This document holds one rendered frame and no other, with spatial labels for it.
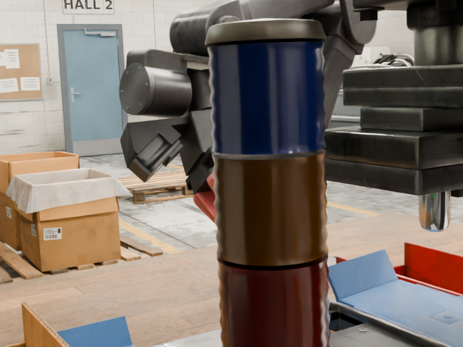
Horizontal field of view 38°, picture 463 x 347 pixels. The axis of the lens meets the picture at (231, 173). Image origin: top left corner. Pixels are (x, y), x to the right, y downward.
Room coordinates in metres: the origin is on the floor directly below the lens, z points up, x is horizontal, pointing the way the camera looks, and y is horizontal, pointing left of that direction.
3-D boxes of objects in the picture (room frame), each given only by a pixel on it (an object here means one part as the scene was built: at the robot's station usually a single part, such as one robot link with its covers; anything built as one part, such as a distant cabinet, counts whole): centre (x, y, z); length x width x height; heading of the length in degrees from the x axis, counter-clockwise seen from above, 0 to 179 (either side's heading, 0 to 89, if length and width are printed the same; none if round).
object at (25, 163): (4.57, 1.34, 0.43); 0.57 x 0.53 x 0.58; 32
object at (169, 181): (7.27, 0.68, 0.07); 1.20 x 1.00 x 0.14; 119
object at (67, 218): (4.04, 1.01, 0.40); 0.66 x 0.62 x 0.50; 28
